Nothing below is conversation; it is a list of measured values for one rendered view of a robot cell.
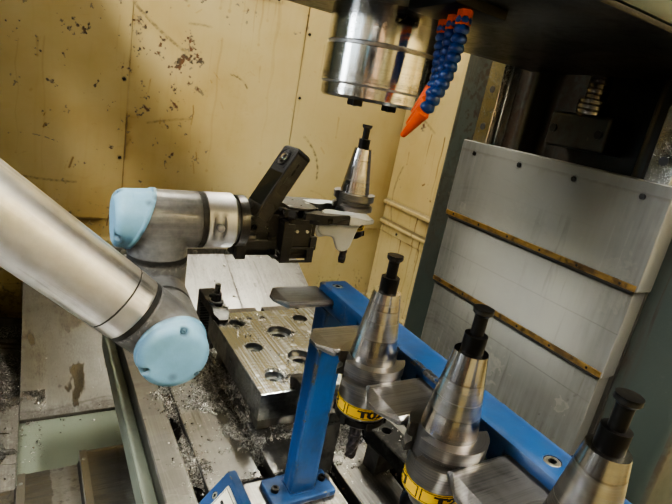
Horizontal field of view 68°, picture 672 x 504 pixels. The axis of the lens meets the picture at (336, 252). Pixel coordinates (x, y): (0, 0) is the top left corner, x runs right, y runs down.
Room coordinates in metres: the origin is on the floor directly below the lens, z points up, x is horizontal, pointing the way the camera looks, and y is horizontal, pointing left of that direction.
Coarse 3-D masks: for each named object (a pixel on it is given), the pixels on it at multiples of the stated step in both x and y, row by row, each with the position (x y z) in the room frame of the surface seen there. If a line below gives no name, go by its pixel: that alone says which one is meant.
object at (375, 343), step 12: (372, 300) 0.43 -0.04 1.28; (384, 300) 0.42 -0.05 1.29; (396, 300) 0.42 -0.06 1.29; (372, 312) 0.42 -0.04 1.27; (384, 312) 0.42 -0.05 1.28; (396, 312) 0.42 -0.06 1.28; (360, 324) 0.43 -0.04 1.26; (372, 324) 0.42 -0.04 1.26; (384, 324) 0.42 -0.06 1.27; (396, 324) 0.42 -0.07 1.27; (360, 336) 0.42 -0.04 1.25; (372, 336) 0.42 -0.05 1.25; (384, 336) 0.42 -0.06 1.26; (396, 336) 0.43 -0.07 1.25; (360, 348) 0.42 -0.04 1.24; (372, 348) 0.41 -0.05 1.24; (384, 348) 0.41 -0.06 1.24; (396, 348) 0.43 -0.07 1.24; (360, 360) 0.42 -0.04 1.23; (372, 360) 0.41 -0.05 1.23; (384, 360) 0.41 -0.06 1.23
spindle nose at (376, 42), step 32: (352, 0) 0.71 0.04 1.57; (352, 32) 0.70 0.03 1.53; (384, 32) 0.69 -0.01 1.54; (416, 32) 0.70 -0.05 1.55; (352, 64) 0.70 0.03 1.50; (384, 64) 0.69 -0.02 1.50; (416, 64) 0.70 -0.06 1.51; (352, 96) 0.70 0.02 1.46; (384, 96) 0.69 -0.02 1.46; (416, 96) 0.71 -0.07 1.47
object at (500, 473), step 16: (480, 464) 0.32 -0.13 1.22; (496, 464) 0.32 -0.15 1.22; (512, 464) 0.32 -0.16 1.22; (464, 480) 0.29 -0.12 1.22; (480, 480) 0.30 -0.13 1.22; (496, 480) 0.30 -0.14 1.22; (512, 480) 0.30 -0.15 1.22; (528, 480) 0.31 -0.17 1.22; (464, 496) 0.28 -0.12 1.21; (480, 496) 0.28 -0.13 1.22; (496, 496) 0.28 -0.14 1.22; (512, 496) 0.29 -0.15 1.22; (528, 496) 0.29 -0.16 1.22; (544, 496) 0.29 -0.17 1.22
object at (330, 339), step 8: (320, 328) 0.49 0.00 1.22; (328, 328) 0.49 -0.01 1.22; (336, 328) 0.50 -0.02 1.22; (344, 328) 0.50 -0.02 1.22; (352, 328) 0.50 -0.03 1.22; (312, 336) 0.47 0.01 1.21; (320, 336) 0.47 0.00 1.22; (328, 336) 0.47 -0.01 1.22; (336, 336) 0.48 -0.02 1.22; (344, 336) 0.48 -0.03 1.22; (352, 336) 0.48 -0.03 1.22; (312, 344) 0.46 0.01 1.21; (320, 344) 0.46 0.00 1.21; (328, 344) 0.46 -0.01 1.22; (336, 344) 0.46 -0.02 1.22; (328, 352) 0.45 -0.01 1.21; (336, 352) 0.45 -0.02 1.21
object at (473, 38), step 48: (288, 0) 0.81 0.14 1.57; (336, 0) 0.74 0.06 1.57; (384, 0) 0.68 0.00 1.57; (528, 0) 0.54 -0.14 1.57; (576, 0) 0.51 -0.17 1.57; (624, 0) 0.52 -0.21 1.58; (480, 48) 0.92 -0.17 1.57; (528, 48) 0.83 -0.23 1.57; (576, 48) 0.75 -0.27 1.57; (624, 48) 0.69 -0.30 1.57
